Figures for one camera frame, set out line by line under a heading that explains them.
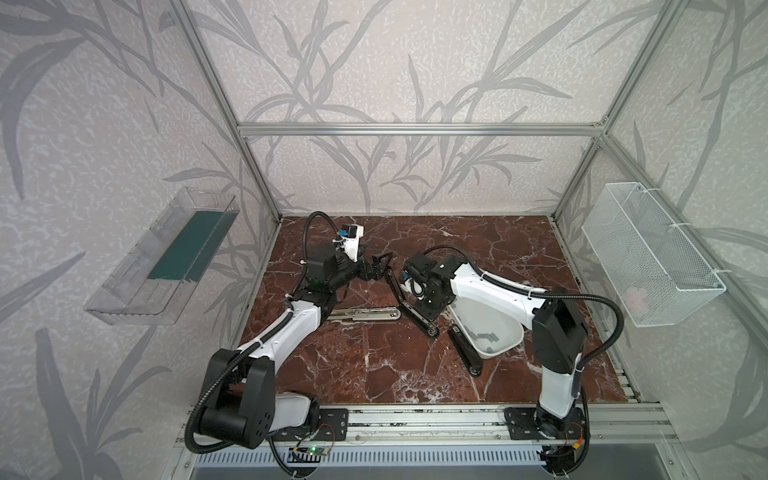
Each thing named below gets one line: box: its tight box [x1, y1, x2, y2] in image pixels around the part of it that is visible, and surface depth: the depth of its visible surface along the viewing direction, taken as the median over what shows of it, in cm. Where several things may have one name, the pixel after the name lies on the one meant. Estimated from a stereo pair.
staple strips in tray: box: [468, 330, 500, 343], surface depth 90 cm
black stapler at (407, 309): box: [384, 266, 439, 338], surface depth 91 cm
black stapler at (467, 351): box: [447, 319, 484, 378], surface depth 85 cm
